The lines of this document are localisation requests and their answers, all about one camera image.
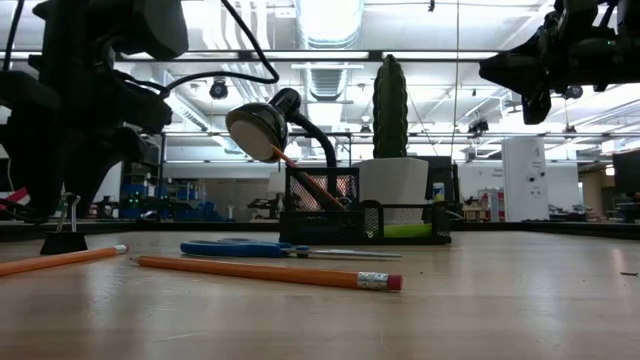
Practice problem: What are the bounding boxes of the yellow-green sticky note pad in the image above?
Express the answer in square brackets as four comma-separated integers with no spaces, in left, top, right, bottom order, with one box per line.
[383,223,434,239]

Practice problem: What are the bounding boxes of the red object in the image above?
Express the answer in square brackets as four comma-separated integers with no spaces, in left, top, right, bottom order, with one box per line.
[0,187,32,207]

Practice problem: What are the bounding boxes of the white pillar cabinet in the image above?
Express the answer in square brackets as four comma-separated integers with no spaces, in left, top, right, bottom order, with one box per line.
[501,137,549,223]

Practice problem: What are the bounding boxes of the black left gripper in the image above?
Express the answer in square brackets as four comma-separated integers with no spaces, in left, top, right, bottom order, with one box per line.
[0,69,174,224]

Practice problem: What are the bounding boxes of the orange pencil with eraser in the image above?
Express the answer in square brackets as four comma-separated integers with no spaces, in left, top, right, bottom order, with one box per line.
[130,254,404,292]
[0,243,130,278]
[271,144,347,211]

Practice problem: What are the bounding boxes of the black monitor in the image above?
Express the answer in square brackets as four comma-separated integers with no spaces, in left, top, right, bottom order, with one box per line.
[612,149,640,199]

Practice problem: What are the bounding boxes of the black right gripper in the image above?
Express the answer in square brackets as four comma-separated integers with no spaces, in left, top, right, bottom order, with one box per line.
[478,0,640,126]

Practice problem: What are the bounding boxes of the black gooseneck desk lamp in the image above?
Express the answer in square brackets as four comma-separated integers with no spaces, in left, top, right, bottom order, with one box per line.
[224,87,339,197]

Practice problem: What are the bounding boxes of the blue-handled scissors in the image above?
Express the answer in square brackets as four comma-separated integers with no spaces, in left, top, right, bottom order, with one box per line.
[179,238,404,260]

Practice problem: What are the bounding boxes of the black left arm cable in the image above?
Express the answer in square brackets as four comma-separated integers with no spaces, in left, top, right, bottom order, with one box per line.
[164,0,281,92]

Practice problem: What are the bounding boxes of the black aluminium table frame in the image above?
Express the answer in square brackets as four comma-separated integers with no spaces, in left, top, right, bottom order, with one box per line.
[0,218,640,244]

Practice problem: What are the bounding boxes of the green cactus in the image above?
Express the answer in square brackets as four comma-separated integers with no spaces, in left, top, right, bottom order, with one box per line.
[372,53,410,160]

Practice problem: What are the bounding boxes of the black binder clip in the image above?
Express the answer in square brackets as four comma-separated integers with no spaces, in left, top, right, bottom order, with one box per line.
[39,192,89,256]

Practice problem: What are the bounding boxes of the black mesh desk organizer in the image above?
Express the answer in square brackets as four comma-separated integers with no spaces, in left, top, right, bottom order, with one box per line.
[278,166,453,246]

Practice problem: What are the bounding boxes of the black shelving rack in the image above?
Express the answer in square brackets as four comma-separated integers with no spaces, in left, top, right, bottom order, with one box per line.
[119,132,169,221]

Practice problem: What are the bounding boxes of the black overhead frame beam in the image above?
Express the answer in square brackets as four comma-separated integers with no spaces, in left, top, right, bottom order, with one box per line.
[112,48,501,64]

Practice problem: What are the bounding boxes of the shelf with colourful items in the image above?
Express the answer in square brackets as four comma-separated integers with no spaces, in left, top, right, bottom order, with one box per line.
[477,187,506,222]

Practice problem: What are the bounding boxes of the blue storage bins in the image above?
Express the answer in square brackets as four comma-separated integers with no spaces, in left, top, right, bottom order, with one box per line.
[172,180,224,222]

